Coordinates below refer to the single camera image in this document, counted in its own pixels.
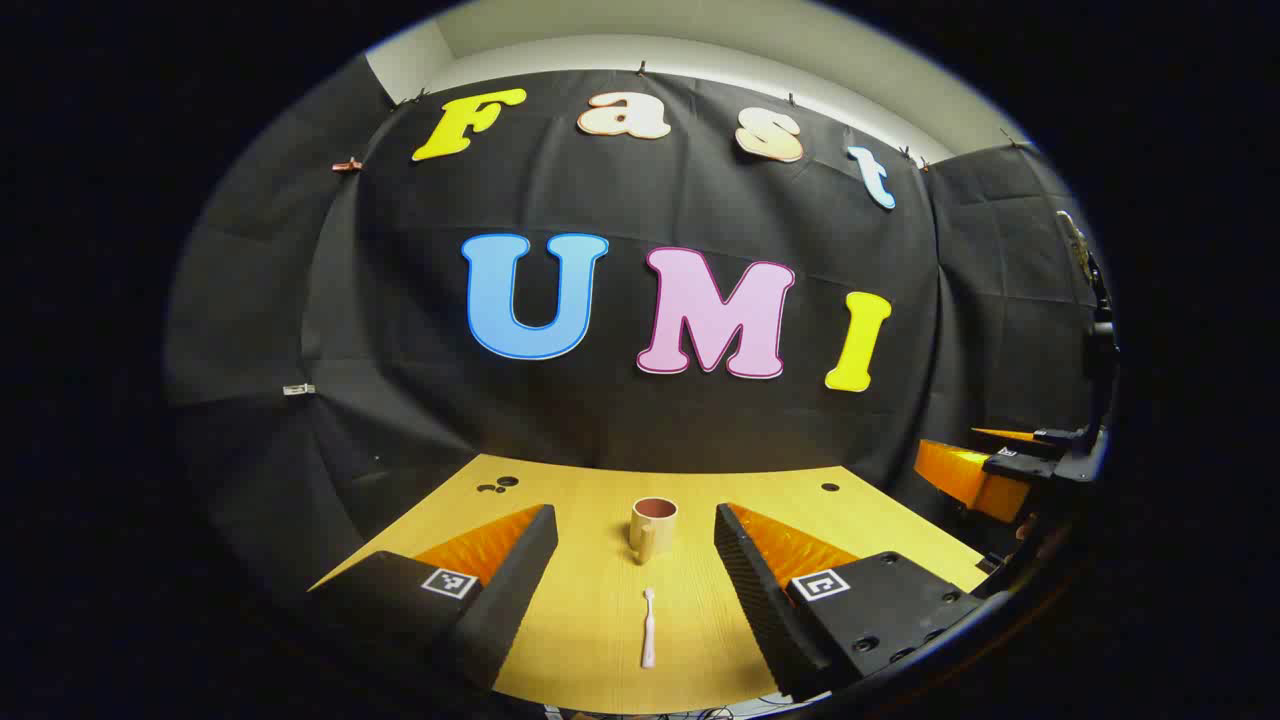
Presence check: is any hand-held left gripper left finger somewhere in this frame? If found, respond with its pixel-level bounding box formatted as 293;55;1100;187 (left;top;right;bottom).
305;503;559;691

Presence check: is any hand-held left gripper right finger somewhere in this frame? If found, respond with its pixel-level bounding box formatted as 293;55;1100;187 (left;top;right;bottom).
714;502;986;701

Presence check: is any beige cup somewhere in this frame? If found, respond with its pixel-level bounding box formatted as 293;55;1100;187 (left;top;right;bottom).
629;497;679;566

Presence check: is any black backdrop cloth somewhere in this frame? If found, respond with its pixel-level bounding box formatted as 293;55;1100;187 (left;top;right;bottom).
163;55;1116;611

